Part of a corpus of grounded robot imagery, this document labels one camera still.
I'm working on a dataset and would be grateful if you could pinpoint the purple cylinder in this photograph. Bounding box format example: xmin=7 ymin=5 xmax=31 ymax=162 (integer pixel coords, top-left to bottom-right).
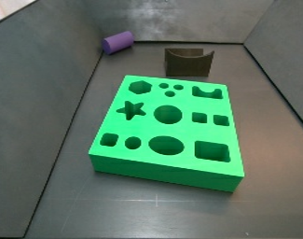
xmin=103 ymin=31 xmax=133 ymax=54

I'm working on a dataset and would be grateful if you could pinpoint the green shape sorter block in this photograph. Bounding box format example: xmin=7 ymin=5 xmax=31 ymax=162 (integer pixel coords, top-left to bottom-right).
xmin=88 ymin=76 xmax=244 ymax=192

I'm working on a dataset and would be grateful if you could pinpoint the black curved cradle stand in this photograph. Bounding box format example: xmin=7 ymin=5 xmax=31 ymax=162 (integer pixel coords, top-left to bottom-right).
xmin=164 ymin=49 xmax=215 ymax=77

